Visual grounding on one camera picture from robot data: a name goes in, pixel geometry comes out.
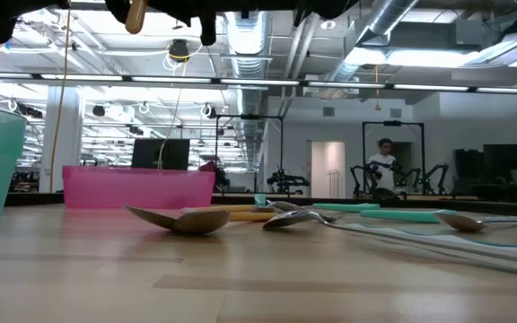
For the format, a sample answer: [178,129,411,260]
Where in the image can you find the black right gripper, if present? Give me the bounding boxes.
[146,0,363,47]

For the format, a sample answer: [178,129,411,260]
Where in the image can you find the black ceiling device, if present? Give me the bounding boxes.
[167,39,191,63]

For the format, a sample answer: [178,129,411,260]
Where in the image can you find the long ceiling light bar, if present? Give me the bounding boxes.
[0,71,517,96]

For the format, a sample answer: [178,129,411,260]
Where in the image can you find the black monitor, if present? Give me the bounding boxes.
[130,137,191,172]

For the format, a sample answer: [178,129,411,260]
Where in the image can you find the pink plastic bin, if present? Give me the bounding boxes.
[61,164,217,210]

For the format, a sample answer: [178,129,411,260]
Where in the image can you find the person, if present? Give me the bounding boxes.
[365,137,399,195]

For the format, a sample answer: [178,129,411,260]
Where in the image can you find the black background robot arms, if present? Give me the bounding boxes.
[349,160,451,199]

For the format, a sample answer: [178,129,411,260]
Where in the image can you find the dark equipment rack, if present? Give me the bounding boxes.
[453,143,517,203]

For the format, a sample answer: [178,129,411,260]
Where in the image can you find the silver ventilation duct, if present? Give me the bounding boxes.
[221,8,272,167]
[280,0,421,118]

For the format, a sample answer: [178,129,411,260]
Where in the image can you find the yellow ceiling cable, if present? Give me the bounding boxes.
[156,39,206,171]

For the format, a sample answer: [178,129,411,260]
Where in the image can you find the black metal rig frame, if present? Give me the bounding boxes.
[215,114,285,195]
[362,120,425,198]

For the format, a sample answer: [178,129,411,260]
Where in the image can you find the yellow hanging cable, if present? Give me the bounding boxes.
[48,8,72,194]

